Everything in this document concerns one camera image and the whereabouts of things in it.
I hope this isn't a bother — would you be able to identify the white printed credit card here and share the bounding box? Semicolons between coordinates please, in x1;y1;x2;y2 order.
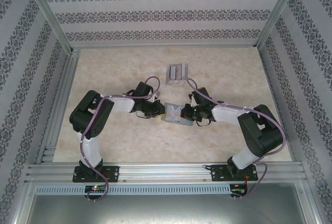
164;104;183;121

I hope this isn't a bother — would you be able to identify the green card holder wallet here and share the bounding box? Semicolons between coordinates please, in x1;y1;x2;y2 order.
160;101;195;128

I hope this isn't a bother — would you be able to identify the clear acrylic card box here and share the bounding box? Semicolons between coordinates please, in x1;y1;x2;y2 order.
165;63;188;86

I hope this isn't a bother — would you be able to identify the small dark circuit board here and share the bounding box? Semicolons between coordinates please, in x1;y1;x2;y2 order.
231;183;247;193

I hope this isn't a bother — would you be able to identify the grey metal sheet panel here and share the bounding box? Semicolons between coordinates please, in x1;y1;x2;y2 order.
25;194;312;224

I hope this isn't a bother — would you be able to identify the circuit board with green light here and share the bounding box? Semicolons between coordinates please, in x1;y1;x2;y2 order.
85;185;107;193

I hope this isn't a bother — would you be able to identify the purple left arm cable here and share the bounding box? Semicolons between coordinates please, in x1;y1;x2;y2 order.
79;76;161;204

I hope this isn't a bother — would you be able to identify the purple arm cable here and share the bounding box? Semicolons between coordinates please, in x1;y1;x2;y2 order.
79;76;161;204
186;78;287;200

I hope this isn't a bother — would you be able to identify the long aluminium mounting rail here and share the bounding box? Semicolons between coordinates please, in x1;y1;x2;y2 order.
24;162;309;184

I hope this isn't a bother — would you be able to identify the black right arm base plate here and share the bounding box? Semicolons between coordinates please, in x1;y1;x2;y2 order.
210;163;259;183

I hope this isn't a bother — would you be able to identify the thin aluminium wall beam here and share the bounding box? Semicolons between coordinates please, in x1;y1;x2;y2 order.
71;43;259;50

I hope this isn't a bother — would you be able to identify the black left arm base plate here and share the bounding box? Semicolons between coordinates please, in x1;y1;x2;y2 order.
72;165;120;183

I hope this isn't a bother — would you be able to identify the grey slotted cable duct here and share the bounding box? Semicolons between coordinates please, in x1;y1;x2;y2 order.
35;184;232;196

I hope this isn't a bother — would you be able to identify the plain aluminium side rail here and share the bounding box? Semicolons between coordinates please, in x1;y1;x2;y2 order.
258;46;308;165

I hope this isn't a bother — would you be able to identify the aluminium side rail with slots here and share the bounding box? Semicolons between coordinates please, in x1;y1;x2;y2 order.
35;49;82;164

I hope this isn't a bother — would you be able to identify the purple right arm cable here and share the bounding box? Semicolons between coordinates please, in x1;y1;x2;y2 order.
186;78;287;200

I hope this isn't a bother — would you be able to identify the aluminium frame post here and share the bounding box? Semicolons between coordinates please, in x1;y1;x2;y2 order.
23;0;74;52
255;0;305;50

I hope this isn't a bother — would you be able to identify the aluminium frame leg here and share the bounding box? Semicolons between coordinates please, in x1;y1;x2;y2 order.
7;178;37;224
294;179;321;224

